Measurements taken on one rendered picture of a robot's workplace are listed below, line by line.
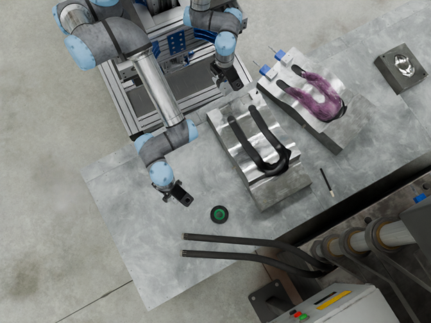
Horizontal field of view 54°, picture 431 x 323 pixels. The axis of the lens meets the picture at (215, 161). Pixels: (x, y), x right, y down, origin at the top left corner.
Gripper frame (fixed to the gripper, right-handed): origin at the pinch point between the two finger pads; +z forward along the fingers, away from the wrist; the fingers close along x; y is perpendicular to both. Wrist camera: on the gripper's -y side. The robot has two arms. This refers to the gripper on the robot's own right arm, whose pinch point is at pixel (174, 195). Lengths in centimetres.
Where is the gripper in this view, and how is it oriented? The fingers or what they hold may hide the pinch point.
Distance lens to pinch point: 176.7
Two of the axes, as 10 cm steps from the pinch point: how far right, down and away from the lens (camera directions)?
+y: -7.9, -6.0, 1.5
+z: -0.1, 2.6, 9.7
